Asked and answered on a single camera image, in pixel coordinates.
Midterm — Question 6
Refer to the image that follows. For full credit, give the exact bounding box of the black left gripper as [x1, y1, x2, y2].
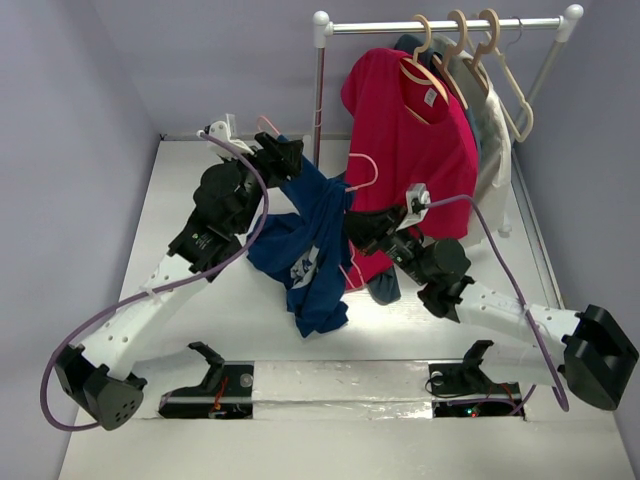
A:
[221, 134, 301, 235]

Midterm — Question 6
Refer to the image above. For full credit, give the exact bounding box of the pink wire hanger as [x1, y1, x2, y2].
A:
[256, 115, 379, 291]

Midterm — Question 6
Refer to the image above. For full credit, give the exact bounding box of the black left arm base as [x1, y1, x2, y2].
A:
[158, 342, 254, 420]

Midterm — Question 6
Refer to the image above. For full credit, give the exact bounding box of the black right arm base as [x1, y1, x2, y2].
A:
[424, 340, 525, 419]

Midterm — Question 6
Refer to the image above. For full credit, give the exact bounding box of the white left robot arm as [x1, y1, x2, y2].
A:
[46, 131, 304, 431]

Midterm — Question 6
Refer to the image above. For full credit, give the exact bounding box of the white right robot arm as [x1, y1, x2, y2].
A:
[344, 207, 639, 411]

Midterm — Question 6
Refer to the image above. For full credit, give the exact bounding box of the red t shirt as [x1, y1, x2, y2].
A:
[341, 47, 480, 293]

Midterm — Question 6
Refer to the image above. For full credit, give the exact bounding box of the wooden hanger with red shirt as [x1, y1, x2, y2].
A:
[400, 14, 449, 104]

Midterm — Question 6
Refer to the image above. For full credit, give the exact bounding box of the white t shirt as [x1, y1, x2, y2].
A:
[447, 51, 511, 232]

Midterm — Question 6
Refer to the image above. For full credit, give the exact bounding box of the wooden hanger with grey shirt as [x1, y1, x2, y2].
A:
[431, 8, 471, 111]

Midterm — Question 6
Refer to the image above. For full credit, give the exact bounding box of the cream plastic empty hanger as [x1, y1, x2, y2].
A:
[469, 29, 535, 144]

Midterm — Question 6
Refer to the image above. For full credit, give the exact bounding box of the wooden hanger with white shirt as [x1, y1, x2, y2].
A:
[464, 8, 501, 96]

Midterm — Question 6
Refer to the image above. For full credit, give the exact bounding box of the white metal clothes rack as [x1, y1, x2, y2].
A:
[311, 3, 584, 161]

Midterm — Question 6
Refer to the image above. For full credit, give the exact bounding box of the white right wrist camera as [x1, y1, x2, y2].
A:
[398, 183, 430, 230]

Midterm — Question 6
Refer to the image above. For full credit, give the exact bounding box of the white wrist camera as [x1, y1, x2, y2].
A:
[398, 183, 430, 230]
[196, 113, 253, 154]

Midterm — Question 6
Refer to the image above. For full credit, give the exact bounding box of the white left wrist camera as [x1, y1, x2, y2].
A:
[196, 113, 253, 154]

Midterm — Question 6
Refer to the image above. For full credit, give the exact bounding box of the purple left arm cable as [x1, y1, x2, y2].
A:
[39, 130, 272, 432]

